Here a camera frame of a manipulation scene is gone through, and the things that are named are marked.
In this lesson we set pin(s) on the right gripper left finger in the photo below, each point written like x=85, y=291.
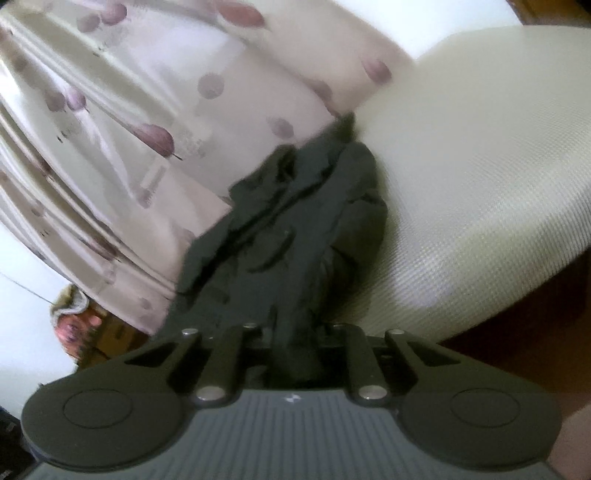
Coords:
x=121, y=412

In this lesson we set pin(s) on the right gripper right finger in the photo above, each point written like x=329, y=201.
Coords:
x=455, y=408

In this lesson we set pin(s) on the black jacket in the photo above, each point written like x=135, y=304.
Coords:
x=303, y=230

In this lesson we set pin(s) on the wooden dresser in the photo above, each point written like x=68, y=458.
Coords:
x=110, y=339

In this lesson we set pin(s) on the floral covered object on dresser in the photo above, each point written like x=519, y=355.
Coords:
x=74, y=319

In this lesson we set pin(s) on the floral pink curtain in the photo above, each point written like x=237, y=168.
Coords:
x=125, y=123

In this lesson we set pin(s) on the brown wooden door frame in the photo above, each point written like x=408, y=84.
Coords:
x=552, y=12

